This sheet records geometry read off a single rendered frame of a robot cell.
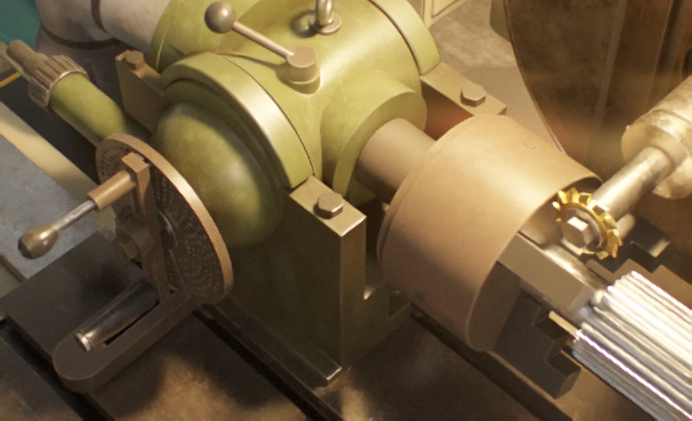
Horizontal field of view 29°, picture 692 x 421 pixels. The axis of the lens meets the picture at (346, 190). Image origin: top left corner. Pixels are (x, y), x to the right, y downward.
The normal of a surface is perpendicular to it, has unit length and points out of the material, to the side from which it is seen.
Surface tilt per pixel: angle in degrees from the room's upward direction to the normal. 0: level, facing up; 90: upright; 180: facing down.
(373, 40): 28
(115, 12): 75
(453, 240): 51
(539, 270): 35
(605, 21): 90
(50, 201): 0
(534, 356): 65
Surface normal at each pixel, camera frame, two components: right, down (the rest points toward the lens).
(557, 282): -0.40, -0.22
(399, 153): -0.22, -0.44
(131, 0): -0.47, 0.14
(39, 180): 0.00, -0.65
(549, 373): -0.64, 0.22
